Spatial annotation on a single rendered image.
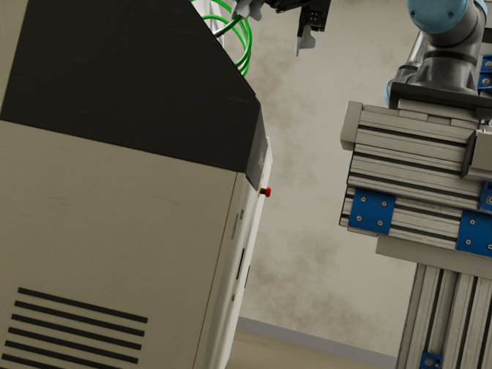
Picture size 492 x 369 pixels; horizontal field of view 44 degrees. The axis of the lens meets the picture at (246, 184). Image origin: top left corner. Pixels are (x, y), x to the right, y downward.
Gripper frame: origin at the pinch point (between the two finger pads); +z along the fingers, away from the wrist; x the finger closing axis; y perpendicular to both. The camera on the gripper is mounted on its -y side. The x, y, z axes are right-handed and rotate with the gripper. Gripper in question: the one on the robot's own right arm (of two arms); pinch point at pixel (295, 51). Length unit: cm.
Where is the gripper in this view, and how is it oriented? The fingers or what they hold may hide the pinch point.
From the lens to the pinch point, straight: 189.0
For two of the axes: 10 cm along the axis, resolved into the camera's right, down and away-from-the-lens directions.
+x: 0.6, 0.7, 10.0
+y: 9.7, 2.1, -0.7
